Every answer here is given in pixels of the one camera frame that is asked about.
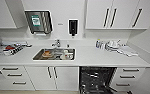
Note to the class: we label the stainless steel dishwasher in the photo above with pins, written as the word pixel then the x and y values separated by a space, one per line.
pixel 97 80

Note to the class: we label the white mug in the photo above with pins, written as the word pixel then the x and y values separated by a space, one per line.
pixel 68 55

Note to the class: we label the chrome sink faucet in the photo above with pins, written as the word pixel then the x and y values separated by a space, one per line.
pixel 57 44

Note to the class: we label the dish soap bottle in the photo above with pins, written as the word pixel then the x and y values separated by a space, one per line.
pixel 98 44

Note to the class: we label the plate in sink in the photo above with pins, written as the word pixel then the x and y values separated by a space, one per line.
pixel 47 53

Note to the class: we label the white base cabinet door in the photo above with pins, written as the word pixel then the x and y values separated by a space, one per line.
pixel 37 80
pixel 67 80

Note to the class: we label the white stacked dishes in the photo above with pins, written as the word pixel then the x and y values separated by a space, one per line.
pixel 112 46

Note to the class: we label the stainless steel sink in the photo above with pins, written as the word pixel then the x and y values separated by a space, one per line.
pixel 37 58

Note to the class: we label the steel paper towel dispenser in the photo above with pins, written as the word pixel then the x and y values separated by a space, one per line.
pixel 37 21

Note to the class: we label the dish rack with dishes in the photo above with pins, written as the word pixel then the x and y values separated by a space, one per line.
pixel 9 47

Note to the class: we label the black wall soap dispenser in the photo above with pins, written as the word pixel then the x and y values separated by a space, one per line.
pixel 73 26

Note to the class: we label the small wall label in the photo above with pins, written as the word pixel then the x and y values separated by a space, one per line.
pixel 60 23

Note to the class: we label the white wall cabinet door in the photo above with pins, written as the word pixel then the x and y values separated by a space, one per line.
pixel 6 13
pixel 149 13
pixel 95 15
pixel 123 15

